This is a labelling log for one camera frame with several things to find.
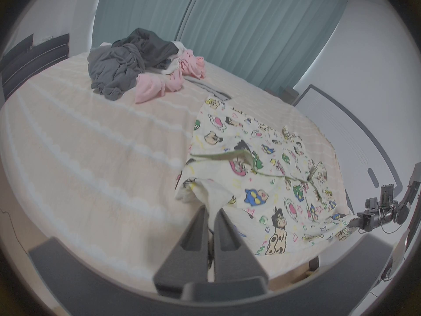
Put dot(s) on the dark grey garment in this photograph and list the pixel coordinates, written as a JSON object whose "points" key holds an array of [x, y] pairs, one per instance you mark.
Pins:
{"points": [[111, 74]]}

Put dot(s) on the grey bedside table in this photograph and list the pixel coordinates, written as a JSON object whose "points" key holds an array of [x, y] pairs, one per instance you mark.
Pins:
{"points": [[286, 94]]}

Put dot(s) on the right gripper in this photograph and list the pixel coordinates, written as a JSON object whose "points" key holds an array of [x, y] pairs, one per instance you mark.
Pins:
{"points": [[368, 221]]}

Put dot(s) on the pile of clothes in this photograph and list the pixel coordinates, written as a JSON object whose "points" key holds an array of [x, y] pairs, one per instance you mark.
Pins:
{"points": [[180, 47]]}

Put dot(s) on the pink garment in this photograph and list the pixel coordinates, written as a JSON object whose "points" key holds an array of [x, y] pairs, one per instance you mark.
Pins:
{"points": [[148, 89]]}

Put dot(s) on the black garment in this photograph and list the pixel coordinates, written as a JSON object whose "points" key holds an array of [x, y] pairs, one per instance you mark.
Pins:
{"points": [[154, 48]]}

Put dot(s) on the white printed pyjama top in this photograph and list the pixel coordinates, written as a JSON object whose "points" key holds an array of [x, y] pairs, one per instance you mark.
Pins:
{"points": [[279, 163]]}

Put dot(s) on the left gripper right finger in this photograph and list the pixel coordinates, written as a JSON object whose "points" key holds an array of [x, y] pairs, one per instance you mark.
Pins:
{"points": [[243, 265]]}

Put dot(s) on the bed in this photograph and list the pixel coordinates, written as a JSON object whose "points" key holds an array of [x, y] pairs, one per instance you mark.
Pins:
{"points": [[82, 143]]}

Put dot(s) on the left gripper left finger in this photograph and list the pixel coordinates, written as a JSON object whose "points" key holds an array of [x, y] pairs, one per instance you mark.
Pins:
{"points": [[177, 268]]}

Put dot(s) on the blue-green curtain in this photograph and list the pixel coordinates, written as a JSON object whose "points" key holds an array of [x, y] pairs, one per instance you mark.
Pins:
{"points": [[263, 35], [138, 8]]}

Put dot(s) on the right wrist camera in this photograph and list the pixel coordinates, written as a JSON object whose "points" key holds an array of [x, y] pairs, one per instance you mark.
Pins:
{"points": [[371, 204]]}

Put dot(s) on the black low cabinet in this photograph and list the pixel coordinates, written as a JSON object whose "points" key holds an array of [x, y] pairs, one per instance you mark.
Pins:
{"points": [[33, 61]]}

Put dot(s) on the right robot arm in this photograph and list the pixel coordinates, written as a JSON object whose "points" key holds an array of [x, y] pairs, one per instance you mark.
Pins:
{"points": [[401, 211]]}

